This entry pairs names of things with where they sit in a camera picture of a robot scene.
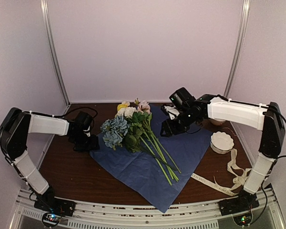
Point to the blue wrapping paper sheet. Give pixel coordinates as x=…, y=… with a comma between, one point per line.
x=141, y=172

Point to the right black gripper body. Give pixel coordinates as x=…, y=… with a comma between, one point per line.
x=182, y=125

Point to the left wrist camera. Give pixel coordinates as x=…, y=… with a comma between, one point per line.
x=88, y=131

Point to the right aluminium frame post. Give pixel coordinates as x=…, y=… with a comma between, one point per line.
x=238, y=47

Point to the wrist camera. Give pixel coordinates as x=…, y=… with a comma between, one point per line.
x=170, y=111
x=88, y=131

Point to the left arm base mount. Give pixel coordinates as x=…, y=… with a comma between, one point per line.
x=61, y=207

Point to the left aluminium frame post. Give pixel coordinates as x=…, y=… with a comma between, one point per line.
x=54, y=56

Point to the plain white bowl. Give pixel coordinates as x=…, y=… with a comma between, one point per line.
x=217, y=122

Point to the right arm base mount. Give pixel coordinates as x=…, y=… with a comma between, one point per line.
x=236, y=205

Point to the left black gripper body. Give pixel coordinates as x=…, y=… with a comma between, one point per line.
x=84, y=143

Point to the front aluminium rail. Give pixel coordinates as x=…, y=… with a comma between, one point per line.
x=200, y=215

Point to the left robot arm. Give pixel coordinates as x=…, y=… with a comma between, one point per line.
x=24, y=134

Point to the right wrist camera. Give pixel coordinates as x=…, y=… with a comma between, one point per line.
x=170, y=111

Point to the aluminium frame post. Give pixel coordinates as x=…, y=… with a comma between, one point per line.
x=238, y=47
x=54, y=56

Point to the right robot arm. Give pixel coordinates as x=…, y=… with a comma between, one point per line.
x=265, y=118

